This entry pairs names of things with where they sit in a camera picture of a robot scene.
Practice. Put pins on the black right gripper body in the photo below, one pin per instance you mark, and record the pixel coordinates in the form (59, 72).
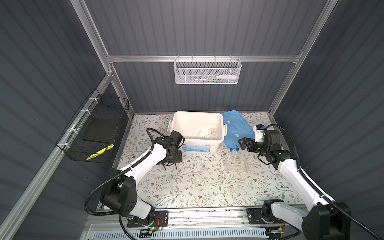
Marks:
(256, 147)

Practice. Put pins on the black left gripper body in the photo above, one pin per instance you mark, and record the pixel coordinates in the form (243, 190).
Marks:
(176, 157)

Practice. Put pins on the black wire ring stand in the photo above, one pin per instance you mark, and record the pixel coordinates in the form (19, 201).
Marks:
(168, 164)

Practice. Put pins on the white plastic storage box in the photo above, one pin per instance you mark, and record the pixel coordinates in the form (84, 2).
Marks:
(192, 124)

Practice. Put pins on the blue plastic box lid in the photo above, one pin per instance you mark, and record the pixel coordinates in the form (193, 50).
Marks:
(237, 128)

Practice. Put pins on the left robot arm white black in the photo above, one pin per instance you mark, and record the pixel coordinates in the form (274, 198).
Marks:
(119, 192)

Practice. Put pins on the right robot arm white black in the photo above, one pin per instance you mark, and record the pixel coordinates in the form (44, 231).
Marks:
(324, 218)

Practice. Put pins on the clear plastic tube rack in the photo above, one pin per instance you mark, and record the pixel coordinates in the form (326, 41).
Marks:
(238, 167)

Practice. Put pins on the yellow black striped tape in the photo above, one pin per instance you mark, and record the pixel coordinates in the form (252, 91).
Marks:
(100, 152)

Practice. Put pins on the black foam pad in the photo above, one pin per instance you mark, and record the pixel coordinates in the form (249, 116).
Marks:
(100, 131)

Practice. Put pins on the white bottle in basket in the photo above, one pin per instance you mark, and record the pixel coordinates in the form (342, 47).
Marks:
(227, 77)

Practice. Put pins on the white wire mesh basket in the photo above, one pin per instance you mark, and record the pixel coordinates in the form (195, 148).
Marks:
(203, 71)

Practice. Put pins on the black wire wall basket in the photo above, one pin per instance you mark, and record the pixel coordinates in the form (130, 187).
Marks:
(101, 106)

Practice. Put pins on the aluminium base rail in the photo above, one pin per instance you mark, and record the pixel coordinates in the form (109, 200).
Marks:
(216, 223)

